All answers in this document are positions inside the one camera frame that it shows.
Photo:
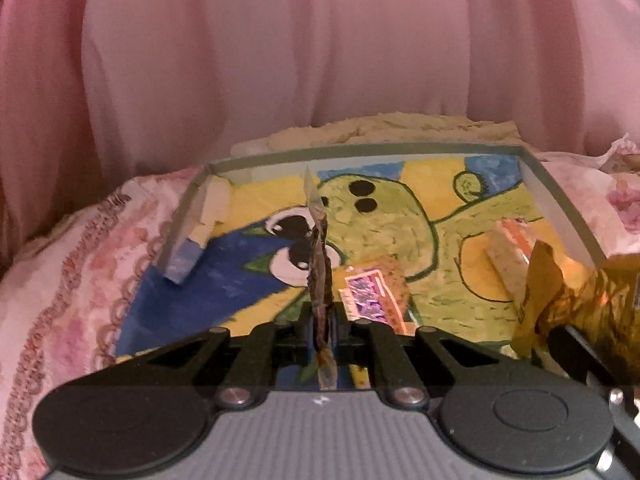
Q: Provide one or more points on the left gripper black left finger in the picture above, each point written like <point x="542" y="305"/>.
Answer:
<point x="215" y="360"/>

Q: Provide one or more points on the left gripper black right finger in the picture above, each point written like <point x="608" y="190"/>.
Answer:
<point x="431" y="362"/>

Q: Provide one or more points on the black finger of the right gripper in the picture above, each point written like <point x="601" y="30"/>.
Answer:
<point x="577" y="357"/>

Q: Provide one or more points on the golden yellow snack wrapper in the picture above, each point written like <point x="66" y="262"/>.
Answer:
<point x="602" y="304"/>

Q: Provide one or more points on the pink purple snack packet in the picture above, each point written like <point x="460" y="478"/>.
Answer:
<point x="375" y="290"/>

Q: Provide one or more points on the dark brown snack packet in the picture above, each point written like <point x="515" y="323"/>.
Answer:
<point x="319" y="285"/>

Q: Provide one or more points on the orange white snack bar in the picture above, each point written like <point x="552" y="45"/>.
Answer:
<point x="510" y="245"/>

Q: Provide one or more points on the grey tray with cartoon drawing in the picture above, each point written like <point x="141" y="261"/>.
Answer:
<point x="236" y="251"/>

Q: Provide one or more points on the pink floral bed sheet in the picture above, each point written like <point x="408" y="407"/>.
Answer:
<point x="64" y="416"/>

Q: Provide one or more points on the beige fuzzy blanket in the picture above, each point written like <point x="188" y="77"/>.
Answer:
<point x="382" y="128"/>

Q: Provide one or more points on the pink curtain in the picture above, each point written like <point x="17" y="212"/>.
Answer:
<point x="95" y="92"/>

